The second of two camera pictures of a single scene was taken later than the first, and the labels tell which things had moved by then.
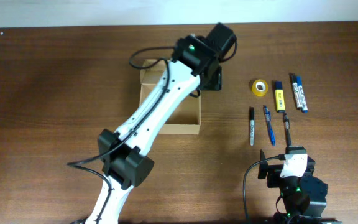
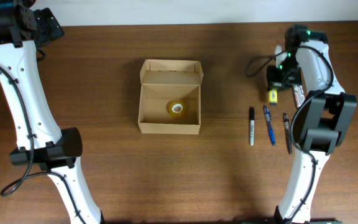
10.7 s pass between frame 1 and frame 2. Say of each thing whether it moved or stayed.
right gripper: moved
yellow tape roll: moved
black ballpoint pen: stayed
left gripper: moved
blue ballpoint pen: stayed
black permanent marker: stayed
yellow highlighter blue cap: moved
